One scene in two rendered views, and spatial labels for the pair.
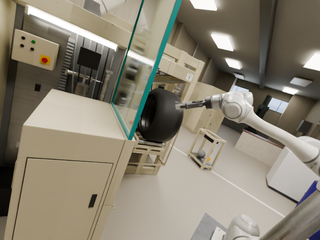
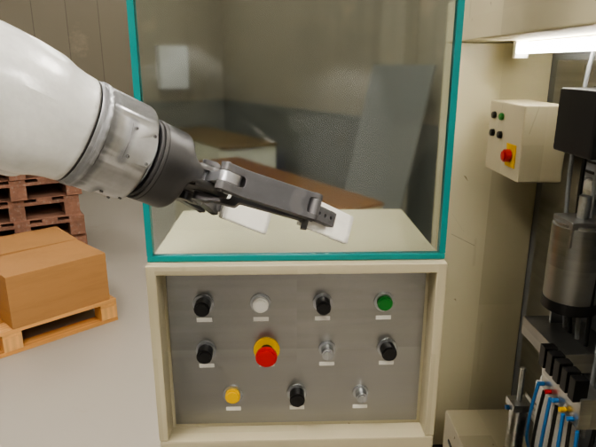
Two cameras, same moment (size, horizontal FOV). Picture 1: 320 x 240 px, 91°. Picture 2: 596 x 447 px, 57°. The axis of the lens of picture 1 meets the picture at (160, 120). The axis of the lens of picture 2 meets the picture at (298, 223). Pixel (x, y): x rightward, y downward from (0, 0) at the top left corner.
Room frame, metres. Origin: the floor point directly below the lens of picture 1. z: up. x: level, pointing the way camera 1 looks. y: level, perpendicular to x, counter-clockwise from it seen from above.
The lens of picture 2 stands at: (1.35, -0.62, 1.62)
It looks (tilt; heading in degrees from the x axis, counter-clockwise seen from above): 16 degrees down; 119
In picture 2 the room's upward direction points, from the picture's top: straight up
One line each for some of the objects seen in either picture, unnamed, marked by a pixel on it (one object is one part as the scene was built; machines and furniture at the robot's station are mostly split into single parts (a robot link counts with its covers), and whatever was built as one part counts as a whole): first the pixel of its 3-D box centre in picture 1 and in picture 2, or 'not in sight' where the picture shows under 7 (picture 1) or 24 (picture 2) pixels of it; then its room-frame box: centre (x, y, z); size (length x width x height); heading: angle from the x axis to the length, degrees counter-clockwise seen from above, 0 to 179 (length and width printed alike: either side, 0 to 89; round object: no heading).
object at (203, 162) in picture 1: (205, 149); not in sight; (3.67, -1.28, 0.40); 0.60 x 0.35 x 0.80; 31
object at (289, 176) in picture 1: (297, 166); not in sight; (3.94, -3.68, 0.78); 0.80 x 0.74 x 1.56; 60
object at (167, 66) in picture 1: (169, 68); not in sight; (2.02, 0.12, 1.71); 0.61 x 0.25 x 0.15; 121
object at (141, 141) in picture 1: (150, 143); not in sight; (1.59, 0.00, 0.90); 0.35 x 0.05 x 0.05; 121
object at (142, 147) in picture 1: (148, 147); not in sight; (1.58, 0.01, 0.84); 0.36 x 0.09 x 0.06; 121
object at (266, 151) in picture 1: (266, 151); not in sight; (6.38, -4.54, 0.41); 2.34 x 0.75 x 0.82; 61
